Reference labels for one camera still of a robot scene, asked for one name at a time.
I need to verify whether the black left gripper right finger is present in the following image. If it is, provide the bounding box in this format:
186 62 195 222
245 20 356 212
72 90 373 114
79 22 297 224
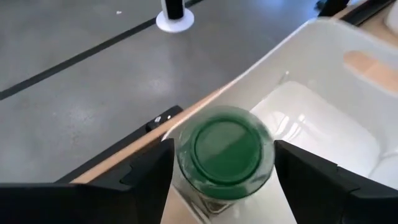
274 139 360 224

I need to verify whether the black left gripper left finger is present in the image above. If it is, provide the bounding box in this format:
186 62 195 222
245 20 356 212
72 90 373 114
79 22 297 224
91 138 175 224

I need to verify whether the green lid spice jar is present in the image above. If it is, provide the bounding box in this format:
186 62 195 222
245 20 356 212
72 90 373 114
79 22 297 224
172 105 276 215

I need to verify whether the black pole on white base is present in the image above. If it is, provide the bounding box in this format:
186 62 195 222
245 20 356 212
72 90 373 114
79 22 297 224
155 0 195 34

